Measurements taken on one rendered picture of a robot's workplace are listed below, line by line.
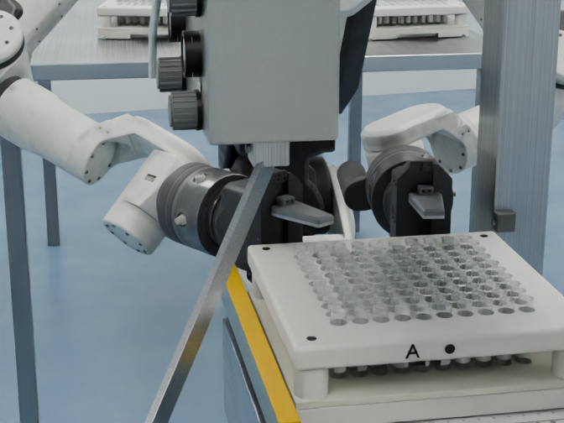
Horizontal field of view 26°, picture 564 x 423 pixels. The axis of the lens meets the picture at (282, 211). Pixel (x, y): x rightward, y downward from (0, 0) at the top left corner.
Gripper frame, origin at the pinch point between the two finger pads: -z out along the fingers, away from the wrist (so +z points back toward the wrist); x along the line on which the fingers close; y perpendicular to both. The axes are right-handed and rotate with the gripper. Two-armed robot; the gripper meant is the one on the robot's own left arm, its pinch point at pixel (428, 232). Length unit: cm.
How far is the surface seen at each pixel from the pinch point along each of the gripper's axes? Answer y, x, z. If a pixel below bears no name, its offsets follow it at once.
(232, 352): 19.2, 8.7, -8.5
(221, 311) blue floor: 23, 94, 216
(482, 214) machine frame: -7.3, 1.3, 9.7
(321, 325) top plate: 12.1, 0.1, -23.0
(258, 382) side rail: 17.1, 5.1, -22.7
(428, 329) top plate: 3.7, 0.1, -24.1
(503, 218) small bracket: -8.5, 0.4, 5.2
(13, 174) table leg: 65, 30, 135
